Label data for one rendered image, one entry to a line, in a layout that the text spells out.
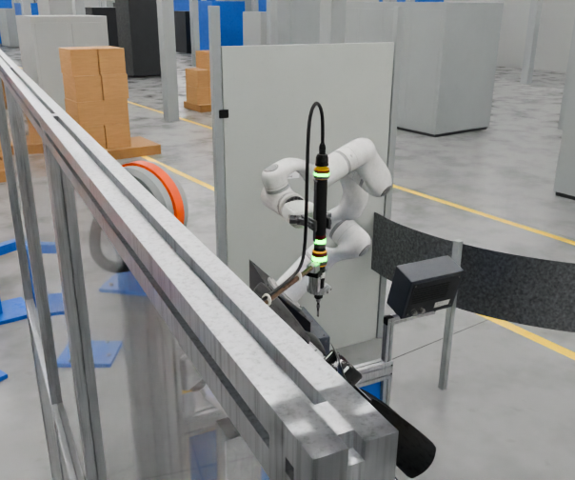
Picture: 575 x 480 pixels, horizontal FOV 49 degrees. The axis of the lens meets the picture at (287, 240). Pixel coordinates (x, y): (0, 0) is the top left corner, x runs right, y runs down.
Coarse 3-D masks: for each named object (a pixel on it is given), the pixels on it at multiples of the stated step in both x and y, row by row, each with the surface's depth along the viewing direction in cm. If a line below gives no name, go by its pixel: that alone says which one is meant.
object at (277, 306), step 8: (256, 288) 183; (264, 288) 186; (272, 304) 183; (280, 304) 186; (280, 312) 183; (288, 312) 186; (288, 320) 184; (296, 320) 187; (296, 328) 184; (304, 336) 184
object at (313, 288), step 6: (318, 264) 179; (312, 270) 178; (318, 270) 179; (312, 276) 179; (318, 276) 179; (312, 282) 181; (318, 282) 181; (312, 288) 182; (318, 288) 181; (324, 288) 184; (318, 294) 182; (324, 294) 183
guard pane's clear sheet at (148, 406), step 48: (0, 96) 235; (48, 192) 123; (48, 240) 140; (96, 240) 77; (48, 288) 163; (96, 288) 83; (48, 336) 194; (96, 336) 90; (144, 336) 59; (96, 384) 99; (144, 384) 63; (192, 384) 46; (96, 432) 110; (144, 432) 67; (192, 432) 48
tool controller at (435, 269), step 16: (448, 256) 258; (400, 272) 247; (416, 272) 246; (432, 272) 247; (448, 272) 249; (400, 288) 248; (416, 288) 244; (432, 288) 248; (448, 288) 253; (400, 304) 250; (416, 304) 249; (432, 304) 254; (448, 304) 259
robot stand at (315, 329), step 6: (306, 312) 281; (312, 318) 276; (312, 324) 271; (318, 324) 271; (312, 330) 266; (318, 330) 266; (324, 330) 266; (318, 336) 261; (324, 336) 261; (324, 342) 261; (324, 348) 262
